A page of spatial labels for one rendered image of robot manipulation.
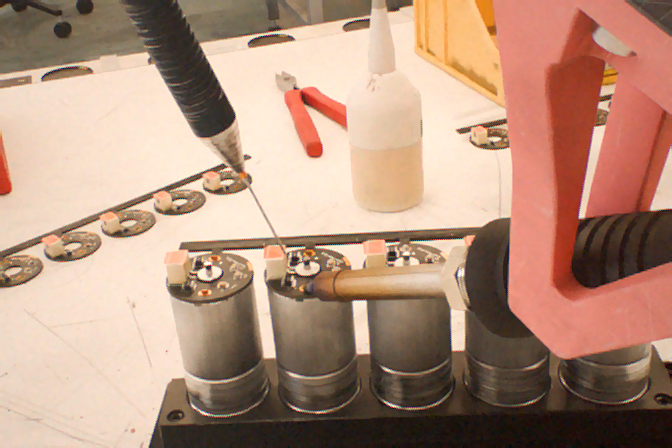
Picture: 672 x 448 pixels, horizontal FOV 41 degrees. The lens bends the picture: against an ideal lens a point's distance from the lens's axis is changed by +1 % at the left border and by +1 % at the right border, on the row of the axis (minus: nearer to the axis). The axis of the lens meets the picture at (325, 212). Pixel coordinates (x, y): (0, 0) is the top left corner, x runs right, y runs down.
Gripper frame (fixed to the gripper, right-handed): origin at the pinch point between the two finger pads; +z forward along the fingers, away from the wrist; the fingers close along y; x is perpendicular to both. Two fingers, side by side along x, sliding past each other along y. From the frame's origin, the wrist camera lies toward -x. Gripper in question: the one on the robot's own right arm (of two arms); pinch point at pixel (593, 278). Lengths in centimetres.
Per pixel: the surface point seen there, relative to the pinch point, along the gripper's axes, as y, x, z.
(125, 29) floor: -154, -215, 214
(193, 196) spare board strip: -7.9, -18.2, 21.4
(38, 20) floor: -140, -252, 234
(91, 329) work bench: 1.2, -13.0, 18.7
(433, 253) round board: -3.7, -4.4, 6.9
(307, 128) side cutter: -15.7, -18.8, 20.7
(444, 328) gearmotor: -2.8, -2.7, 7.8
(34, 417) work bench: 5.1, -10.4, 17.3
